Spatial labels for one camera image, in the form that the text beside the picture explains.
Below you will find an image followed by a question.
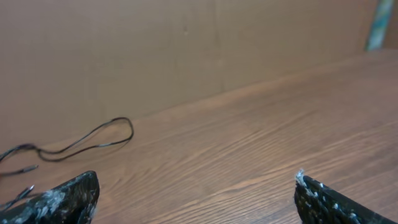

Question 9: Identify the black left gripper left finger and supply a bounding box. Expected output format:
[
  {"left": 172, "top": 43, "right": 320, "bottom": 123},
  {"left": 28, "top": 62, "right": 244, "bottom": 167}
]
[{"left": 1, "top": 170, "right": 100, "bottom": 224}]

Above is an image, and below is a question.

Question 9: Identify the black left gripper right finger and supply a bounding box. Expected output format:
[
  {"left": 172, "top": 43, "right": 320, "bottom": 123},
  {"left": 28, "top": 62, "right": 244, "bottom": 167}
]
[{"left": 294, "top": 169, "right": 397, "bottom": 224}]

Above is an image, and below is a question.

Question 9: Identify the teal strip in background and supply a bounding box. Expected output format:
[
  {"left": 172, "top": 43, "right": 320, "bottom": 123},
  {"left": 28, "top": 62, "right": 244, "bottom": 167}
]
[{"left": 364, "top": 0, "right": 395, "bottom": 52}]

